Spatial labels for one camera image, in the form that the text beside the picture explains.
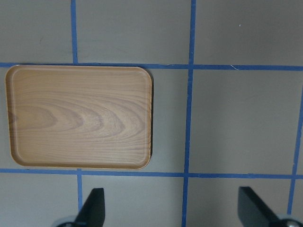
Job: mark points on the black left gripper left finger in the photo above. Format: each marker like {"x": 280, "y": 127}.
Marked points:
{"x": 92, "y": 213}

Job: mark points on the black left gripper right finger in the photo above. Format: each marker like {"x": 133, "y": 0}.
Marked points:
{"x": 253, "y": 212}

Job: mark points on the wooden tray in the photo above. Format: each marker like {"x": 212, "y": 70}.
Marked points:
{"x": 80, "y": 116}

